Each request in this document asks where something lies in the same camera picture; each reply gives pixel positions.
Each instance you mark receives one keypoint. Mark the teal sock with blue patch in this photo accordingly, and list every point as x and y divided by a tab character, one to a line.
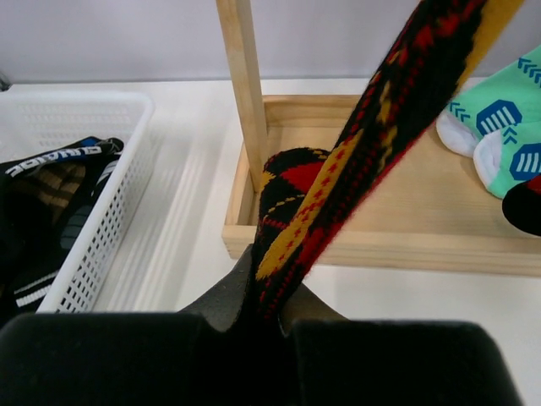
503	160

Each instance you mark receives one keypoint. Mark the white plastic bin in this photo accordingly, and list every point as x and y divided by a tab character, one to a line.
91	229

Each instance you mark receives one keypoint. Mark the argyle sock red yellow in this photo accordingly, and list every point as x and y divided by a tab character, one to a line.
521	206

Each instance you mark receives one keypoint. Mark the teal sock left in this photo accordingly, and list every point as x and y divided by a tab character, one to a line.
502	102

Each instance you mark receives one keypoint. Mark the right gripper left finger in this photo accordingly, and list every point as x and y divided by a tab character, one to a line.
221	305

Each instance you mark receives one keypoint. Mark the brown striped sock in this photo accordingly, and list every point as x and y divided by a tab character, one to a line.
54	185

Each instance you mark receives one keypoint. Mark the black white sock in bin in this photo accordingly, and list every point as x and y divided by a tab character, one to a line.
26	282

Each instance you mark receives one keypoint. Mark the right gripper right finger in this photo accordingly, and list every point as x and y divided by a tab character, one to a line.
306	312

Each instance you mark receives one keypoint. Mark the black grey blue sock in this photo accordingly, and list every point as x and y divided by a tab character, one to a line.
90	151

